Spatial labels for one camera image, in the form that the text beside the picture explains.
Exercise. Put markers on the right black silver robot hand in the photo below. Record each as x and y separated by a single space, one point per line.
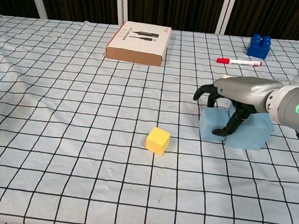
244 92

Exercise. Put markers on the small yellow foam cube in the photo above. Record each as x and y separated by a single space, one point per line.
157 140

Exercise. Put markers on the clear tube with white cap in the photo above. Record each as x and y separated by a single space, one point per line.
225 76

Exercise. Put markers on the white marker with red cap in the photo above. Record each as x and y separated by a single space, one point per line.
239 62

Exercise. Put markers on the large light blue foam cube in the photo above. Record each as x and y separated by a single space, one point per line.
253 135

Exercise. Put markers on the dark blue toy brick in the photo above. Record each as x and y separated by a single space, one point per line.
258 49

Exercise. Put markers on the black-checked light blue tablecloth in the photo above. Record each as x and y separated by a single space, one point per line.
57 135

